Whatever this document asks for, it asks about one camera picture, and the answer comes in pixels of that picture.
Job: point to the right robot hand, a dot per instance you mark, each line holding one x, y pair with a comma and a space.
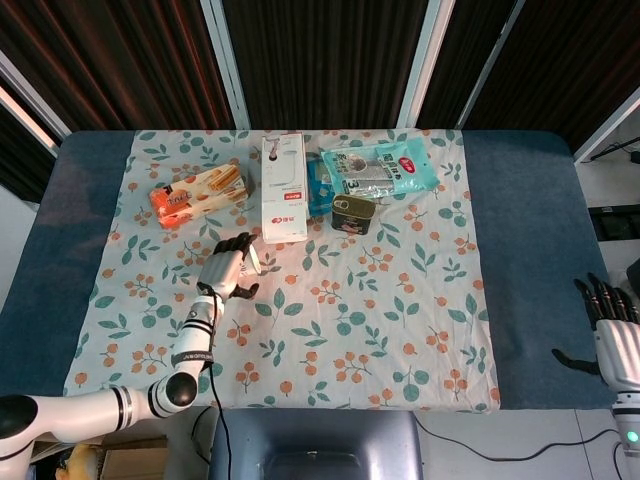
617, 350

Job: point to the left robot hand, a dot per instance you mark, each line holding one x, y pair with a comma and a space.
227, 270

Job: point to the white paper cup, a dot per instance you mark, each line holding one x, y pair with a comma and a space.
251, 260

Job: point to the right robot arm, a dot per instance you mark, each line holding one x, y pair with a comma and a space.
627, 425

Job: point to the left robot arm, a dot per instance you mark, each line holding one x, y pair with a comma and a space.
125, 380

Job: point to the black office chair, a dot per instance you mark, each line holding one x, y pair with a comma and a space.
634, 277

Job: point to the orange biscuit box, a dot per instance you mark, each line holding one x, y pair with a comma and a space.
199, 196

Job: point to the floral tablecloth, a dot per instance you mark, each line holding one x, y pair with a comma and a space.
310, 310

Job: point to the tall white carton box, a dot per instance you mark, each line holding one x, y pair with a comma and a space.
283, 187

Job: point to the blue snack packet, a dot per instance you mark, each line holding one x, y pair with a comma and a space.
316, 186

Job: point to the green metal tin can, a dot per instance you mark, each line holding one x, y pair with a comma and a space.
352, 214

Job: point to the teal plastic snack bag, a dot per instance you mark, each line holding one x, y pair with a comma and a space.
381, 168

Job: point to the blue-grey chair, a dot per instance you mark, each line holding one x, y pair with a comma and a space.
315, 445

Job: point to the cardboard box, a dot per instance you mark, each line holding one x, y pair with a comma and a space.
120, 457

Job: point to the yellow plush toy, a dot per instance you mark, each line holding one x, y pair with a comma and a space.
75, 465

